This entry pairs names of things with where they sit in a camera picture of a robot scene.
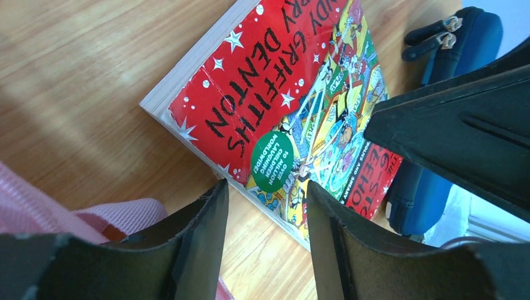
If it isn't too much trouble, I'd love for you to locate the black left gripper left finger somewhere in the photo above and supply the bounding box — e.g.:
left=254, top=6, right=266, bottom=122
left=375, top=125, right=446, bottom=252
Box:
left=1, top=180, right=229, bottom=299

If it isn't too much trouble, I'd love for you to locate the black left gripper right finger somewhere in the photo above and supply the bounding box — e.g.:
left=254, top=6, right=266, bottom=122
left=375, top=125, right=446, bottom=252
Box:
left=307, top=182, right=529, bottom=299

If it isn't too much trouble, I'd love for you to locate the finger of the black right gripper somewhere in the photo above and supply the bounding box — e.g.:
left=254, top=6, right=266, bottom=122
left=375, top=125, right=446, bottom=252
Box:
left=364, top=40, right=529, bottom=221

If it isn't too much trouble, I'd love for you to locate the pink backpack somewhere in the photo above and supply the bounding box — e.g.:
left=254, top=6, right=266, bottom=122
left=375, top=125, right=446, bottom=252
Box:
left=0, top=161, right=235, bottom=300

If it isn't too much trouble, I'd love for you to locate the blue zip pencil case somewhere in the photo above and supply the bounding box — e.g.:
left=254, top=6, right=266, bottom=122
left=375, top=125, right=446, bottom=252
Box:
left=385, top=6, right=505, bottom=238

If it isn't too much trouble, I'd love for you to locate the red colourful treehouse book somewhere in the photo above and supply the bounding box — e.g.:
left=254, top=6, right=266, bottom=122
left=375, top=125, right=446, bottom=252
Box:
left=140, top=0, right=402, bottom=246

